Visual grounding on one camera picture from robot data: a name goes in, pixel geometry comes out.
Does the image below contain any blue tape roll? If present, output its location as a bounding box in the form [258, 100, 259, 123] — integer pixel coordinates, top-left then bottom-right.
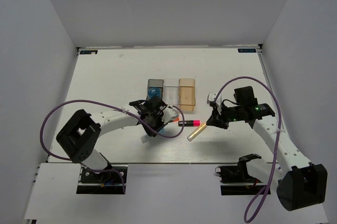
[146, 87, 162, 100]

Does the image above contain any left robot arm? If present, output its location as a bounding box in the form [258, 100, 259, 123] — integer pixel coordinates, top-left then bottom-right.
[56, 100, 179, 181]

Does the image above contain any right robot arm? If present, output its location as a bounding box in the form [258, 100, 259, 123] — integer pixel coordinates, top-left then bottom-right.
[206, 86, 328, 211]

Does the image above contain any pink capped black highlighter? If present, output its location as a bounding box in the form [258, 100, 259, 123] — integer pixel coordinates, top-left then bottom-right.
[178, 120, 201, 127]

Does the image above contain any clear plastic container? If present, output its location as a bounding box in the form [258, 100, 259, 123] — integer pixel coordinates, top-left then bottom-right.
[163, 79, 179, 106]

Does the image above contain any dark grey plastic container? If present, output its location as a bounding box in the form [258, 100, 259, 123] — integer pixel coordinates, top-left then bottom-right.
[146, 79, 164, 103]

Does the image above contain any amber plastic container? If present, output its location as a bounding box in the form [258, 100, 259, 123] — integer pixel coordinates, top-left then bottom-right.
[179, 78, 196, 113]

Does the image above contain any right table label sticker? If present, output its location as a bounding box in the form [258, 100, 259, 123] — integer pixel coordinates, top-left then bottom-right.
[237, 48, 256, 53]

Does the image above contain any table label sticker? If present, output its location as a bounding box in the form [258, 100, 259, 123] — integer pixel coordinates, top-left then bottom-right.
[237, 48, 256, 53]
[80, 50, 98, 55]

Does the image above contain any left table label sticker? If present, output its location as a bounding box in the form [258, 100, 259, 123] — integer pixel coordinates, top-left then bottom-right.
[80, 50, 98, 55]

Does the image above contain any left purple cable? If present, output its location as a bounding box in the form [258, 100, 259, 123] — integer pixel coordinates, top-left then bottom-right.
[39, 99, 185, 193]

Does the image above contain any purple cable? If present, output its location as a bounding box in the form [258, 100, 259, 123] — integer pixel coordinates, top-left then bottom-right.
[39, 99, 185, 193]
[213, 76, 282, 222]

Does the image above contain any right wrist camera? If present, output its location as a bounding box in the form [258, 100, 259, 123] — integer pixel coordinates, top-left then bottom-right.
[207, 92, 222, 114]

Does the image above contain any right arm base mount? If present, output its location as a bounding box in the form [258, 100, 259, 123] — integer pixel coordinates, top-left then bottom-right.
[215, 165, 265, 196]

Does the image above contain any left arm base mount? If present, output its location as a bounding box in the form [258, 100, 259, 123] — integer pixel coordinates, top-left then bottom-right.
[76, 166, 128, 195]

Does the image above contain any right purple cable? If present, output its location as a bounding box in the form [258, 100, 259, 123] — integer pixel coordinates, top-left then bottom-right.
[213, 76, 282, 222]

